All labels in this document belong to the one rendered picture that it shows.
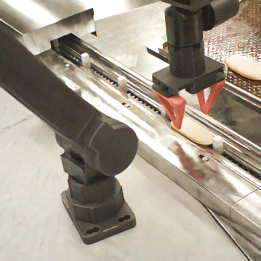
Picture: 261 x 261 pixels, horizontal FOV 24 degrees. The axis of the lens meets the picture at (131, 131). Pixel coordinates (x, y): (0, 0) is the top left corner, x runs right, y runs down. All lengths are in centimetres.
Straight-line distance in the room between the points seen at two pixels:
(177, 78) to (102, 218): 25
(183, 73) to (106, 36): 55
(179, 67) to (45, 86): 27
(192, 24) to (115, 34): 58
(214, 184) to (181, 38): 22
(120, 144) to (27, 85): 18
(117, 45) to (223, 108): 37
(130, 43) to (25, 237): 63
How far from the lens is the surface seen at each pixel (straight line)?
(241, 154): 100
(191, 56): 94
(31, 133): 117
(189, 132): 103
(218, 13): 96
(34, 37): 134
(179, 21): 92
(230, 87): 108
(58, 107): 79
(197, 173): 94
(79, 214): 92
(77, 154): 88
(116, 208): 92
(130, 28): 150
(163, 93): 97
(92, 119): 82
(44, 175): 106
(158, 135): 103
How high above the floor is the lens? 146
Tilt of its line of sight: 35 degrees down
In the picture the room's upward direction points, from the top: 8 degrees counter-clockwise
